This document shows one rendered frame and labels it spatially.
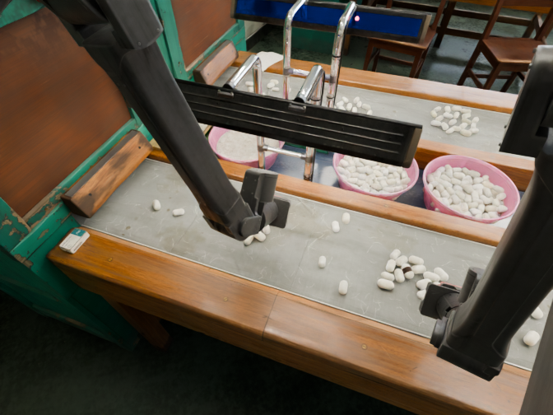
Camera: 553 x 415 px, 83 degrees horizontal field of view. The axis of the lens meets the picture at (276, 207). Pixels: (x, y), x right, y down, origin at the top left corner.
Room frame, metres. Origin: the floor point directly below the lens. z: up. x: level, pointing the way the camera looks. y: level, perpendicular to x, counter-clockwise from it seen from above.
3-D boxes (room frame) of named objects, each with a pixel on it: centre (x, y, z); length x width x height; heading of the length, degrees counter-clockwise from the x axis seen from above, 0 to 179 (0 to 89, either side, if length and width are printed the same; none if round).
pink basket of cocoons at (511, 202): (0.65, -0.58, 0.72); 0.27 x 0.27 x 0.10
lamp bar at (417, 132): (0.56, 0.03, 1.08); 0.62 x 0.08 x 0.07; 71
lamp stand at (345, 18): (1.01, -0.13, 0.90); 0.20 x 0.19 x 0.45; 71
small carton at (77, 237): (0.44, 0.52, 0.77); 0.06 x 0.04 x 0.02; 161
